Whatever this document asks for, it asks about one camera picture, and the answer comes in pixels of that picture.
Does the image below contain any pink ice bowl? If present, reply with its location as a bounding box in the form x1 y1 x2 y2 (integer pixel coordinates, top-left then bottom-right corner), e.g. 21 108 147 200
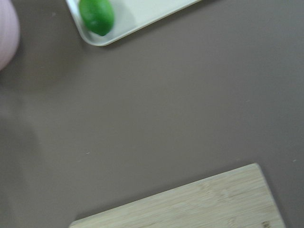
0 0 20 70

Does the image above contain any cream rabbit tray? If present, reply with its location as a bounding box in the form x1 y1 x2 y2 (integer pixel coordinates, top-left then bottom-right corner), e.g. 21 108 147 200
66 0 198 47

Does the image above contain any green lime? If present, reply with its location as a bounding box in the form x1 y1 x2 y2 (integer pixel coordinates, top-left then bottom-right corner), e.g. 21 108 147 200
78 0 114 36

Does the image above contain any bamboo cutting board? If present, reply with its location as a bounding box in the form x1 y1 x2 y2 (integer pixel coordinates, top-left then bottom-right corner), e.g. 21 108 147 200
71 163 285 228

